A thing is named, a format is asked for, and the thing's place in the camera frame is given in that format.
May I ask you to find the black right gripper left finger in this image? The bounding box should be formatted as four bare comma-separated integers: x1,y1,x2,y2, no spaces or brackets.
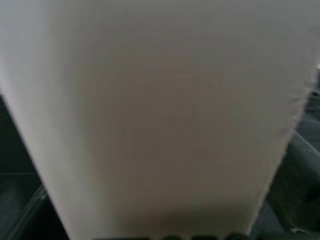
9,186,71,240

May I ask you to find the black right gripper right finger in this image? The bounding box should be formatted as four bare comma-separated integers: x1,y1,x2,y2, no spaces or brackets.
249,132,320,240

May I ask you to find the black table cloth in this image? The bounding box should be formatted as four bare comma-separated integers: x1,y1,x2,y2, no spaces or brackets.
0,63,320,240

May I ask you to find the white plastic table leg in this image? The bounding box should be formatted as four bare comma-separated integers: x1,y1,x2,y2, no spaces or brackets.
0,0,320,240

